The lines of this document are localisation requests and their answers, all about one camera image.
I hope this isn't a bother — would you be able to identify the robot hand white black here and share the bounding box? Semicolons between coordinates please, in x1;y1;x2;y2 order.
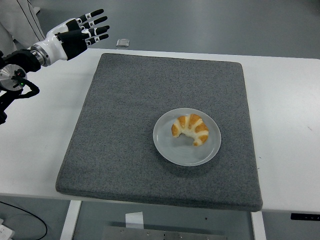
31;9;111;64

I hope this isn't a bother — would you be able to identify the croissant bread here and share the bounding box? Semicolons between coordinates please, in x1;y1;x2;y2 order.
171;113;210;147

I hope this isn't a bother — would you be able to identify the grey round plate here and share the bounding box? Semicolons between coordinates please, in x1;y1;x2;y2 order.
152;107;222;167

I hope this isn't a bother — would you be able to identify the person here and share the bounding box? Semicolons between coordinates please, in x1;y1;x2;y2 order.
0;0;47;54

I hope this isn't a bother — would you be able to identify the grey square mat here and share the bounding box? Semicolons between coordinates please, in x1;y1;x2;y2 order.
54;52;263;213

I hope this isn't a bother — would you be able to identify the white table leg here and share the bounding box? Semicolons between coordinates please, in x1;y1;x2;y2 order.
59;199;83;240
250;211;267;240

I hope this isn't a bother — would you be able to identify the white tape piece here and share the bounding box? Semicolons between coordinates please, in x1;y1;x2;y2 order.
125;211;145;229

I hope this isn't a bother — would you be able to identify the white power strip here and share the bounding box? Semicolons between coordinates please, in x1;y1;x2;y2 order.
0;218;15;240

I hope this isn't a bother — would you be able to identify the black table control panel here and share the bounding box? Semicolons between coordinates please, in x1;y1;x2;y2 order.
290;213;320;221

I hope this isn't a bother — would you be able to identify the black floor cable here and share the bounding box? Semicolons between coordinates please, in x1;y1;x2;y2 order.
0;200;48;240

